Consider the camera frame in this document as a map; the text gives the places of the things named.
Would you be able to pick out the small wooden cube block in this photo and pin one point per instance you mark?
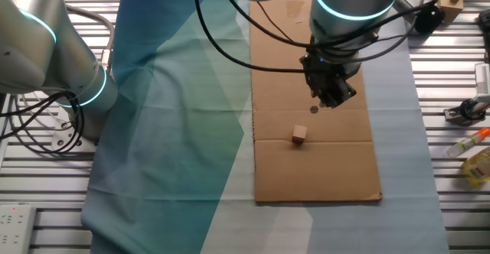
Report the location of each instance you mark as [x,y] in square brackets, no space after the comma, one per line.
[299,133]

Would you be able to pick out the yellow oil bottle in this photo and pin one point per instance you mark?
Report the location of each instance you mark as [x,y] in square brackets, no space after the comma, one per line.
[478,168]

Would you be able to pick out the black metal camera clamp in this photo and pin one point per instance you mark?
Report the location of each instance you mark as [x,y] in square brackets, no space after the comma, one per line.
[459,114]

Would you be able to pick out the tan wooden box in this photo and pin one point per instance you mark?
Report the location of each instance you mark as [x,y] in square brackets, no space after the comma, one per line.
[449,9]

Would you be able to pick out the white power strip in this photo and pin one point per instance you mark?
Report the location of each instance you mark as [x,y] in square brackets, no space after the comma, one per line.
[15,229]

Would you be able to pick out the clear tube with orange cap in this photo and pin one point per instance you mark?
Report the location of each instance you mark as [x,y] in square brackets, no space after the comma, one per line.
[465,144]

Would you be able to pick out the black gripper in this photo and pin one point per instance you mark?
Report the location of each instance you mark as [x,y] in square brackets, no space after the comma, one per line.
[327,76]

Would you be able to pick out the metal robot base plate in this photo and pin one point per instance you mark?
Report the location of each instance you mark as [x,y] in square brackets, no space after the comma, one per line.
[63,139]

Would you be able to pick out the blue green patterned cloth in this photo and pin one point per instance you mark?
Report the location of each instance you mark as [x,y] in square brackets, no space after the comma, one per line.
[172,131]

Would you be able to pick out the black device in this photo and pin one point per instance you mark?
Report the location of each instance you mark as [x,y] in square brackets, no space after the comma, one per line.
[485,20]

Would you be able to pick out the brown cardboard sheet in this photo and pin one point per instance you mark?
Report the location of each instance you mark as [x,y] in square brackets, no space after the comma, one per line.
[314,170]

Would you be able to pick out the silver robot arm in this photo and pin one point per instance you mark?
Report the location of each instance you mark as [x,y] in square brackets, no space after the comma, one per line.
[38,47]

